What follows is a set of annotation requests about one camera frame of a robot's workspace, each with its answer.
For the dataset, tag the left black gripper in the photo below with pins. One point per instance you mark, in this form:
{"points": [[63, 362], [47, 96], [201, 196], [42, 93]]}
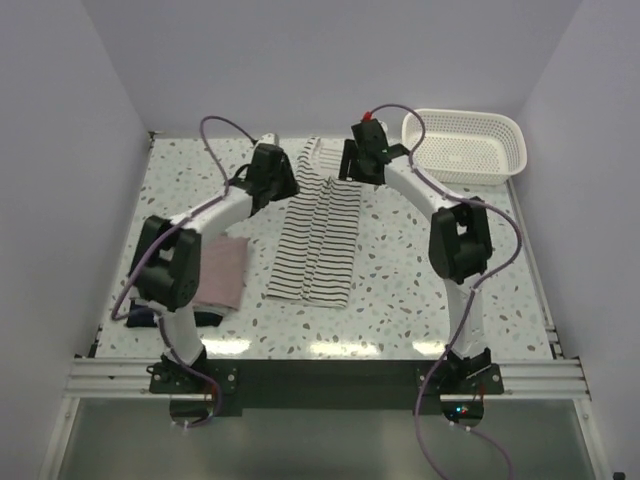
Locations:
{"points": [[291, 187]]}

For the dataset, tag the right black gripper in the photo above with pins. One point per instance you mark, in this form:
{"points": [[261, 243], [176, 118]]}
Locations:
{"points": [[349, 153]]}

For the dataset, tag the black white striped tank top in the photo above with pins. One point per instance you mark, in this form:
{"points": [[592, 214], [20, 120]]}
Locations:
{"points": [[315, 254]]}

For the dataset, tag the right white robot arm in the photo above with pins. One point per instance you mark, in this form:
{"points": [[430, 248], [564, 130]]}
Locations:
{"points": [[459, 248]]}

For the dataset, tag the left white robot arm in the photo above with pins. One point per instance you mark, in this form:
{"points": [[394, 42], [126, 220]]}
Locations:
{"points": [[166, 268]]}

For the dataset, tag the pink folded tank top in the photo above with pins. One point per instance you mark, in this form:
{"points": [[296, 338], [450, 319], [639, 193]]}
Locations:
{"points": [[223, 266]]}

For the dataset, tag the grey folded tank top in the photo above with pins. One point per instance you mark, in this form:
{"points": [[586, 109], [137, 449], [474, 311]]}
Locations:
{"points": [[136, 295]]}

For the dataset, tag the navy folded tank top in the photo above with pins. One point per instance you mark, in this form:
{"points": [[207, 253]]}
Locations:
{"points": [[141, 316]]}

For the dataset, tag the white plastic basket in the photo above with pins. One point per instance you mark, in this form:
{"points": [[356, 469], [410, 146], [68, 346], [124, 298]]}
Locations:
{"points": [[465, 147]]}

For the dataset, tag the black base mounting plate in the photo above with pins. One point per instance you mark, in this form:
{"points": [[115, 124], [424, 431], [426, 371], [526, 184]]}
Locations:
{"points": [[229, 387]]}

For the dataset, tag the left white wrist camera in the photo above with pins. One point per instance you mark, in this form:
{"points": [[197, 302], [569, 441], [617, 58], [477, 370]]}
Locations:
{"points": [[269, 139]]}

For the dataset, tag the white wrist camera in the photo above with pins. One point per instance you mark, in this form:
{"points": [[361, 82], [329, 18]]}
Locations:
{"points": [[369, 116], [269, 139]]}

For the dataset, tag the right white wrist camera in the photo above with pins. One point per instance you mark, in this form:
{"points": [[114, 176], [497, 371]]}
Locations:
{"points": [[369, 116]]}

